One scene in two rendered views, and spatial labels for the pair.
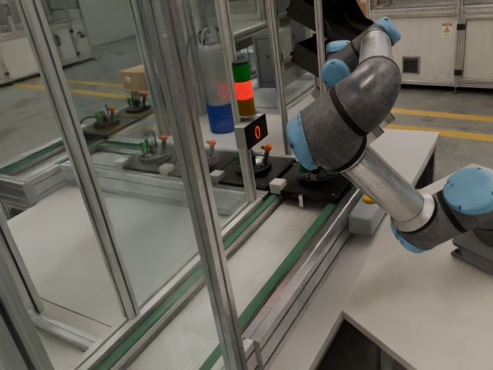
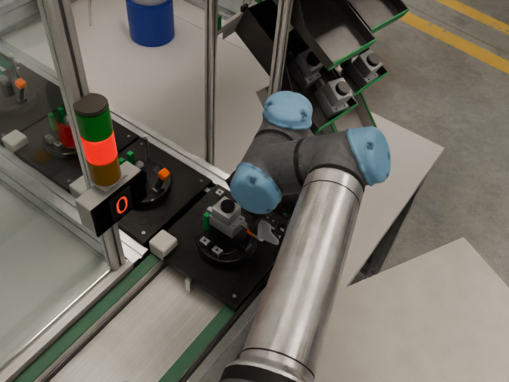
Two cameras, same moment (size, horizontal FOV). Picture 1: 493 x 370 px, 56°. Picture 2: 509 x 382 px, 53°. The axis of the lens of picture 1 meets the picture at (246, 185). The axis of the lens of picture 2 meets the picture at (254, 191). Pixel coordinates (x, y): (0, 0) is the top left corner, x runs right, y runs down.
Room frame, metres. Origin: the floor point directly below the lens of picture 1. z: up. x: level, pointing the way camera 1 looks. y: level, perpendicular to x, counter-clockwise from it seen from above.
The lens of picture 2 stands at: (0.74, -0.25, 1.91)
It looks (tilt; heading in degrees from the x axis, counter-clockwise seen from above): 49 degrees down; 356
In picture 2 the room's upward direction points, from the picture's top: 6 degrees clockwise
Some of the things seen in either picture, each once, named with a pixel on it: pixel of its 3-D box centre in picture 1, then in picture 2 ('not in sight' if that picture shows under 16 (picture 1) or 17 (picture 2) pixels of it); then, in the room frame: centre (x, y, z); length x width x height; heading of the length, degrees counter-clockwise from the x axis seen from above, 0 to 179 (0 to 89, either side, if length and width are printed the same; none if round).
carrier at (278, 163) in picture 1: (251, 158); (140, 173); (1.56, -0.03, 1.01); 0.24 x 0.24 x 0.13; 55
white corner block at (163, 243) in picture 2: (278, 186); (163, 245); (1.39, -0.11, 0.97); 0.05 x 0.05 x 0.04; 55
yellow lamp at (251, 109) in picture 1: (246, 105); (104, 165); (1.32, -0.04, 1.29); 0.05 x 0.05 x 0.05
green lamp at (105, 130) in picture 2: (240, 71); (94, 119); (1.32, -0.04, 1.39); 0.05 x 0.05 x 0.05
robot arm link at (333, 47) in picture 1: (340, 61); (284, 130); (1.35, -0.33, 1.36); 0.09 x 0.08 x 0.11; 160
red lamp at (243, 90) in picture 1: (243, 89); (98, 143); (1.32, -0.04, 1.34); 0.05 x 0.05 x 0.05
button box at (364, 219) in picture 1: (370, 208); not in sight; (1.22, -0.37, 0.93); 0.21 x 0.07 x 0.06; 145
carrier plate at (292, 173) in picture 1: (316, 179); (226, 242); (1.41, -0.24, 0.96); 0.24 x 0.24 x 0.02; 55
